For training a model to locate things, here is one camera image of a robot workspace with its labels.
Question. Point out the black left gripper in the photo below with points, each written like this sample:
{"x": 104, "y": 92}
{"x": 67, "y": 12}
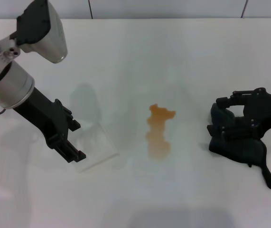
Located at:
{"x": 47, "y": 116}

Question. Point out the clear plastic cup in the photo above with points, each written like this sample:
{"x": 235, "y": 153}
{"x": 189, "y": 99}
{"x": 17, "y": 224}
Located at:
{"x": 95, "y": 147}

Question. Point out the dark blue rag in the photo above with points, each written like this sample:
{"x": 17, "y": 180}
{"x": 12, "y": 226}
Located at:
{"x": 239, "y": 149}

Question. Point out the brown water stain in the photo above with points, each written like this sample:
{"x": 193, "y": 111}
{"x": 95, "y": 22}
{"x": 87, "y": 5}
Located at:
{"x": 157, "y": 123}

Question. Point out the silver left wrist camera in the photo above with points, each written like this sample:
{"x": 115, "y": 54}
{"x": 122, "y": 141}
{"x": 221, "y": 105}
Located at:
{"x": 45, "y": 35}

